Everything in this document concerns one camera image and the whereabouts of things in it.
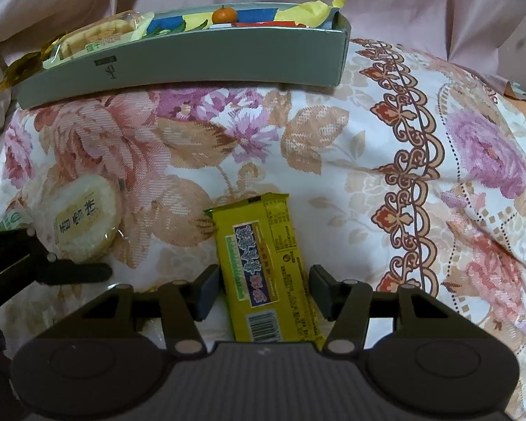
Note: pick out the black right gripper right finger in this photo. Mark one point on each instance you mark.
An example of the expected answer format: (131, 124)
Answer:
(346, 305)

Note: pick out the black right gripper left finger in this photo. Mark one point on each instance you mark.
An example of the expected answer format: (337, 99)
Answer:
(182, 305)

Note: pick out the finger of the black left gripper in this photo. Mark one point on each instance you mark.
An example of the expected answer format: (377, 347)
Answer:
(66, 272)

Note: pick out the yellow green snack bar packet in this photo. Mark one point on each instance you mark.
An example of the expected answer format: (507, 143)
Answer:
(263, 273)

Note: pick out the yellow foil snack packet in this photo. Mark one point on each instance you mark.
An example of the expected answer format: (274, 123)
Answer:
(28, 65)

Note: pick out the red spicy snack packet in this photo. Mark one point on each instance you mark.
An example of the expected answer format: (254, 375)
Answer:
(268, 24)

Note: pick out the small orange tangerine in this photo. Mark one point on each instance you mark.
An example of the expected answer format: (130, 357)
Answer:
(224, 15)

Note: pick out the round white rice cake packet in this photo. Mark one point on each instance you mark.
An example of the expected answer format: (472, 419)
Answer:
(83, 218)

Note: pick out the floral quilted bedspread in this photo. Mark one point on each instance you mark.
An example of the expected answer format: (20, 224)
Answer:
(412, 171)

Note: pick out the grey cardboard snack box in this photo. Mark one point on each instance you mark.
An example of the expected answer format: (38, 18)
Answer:
(300, 56)

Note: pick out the sandwich biscuit packet in box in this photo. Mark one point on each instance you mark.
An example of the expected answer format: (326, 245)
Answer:
(109, 32)

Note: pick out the yellow blue snack bag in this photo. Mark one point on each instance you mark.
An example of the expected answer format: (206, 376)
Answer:
(314, 14)

